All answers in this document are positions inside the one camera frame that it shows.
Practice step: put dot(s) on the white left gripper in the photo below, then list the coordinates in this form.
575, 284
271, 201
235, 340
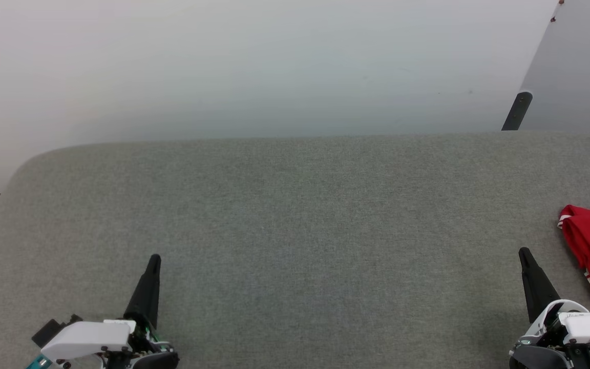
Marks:
85, 338

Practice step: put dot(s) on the black pole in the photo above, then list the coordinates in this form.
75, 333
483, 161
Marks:
518, 110

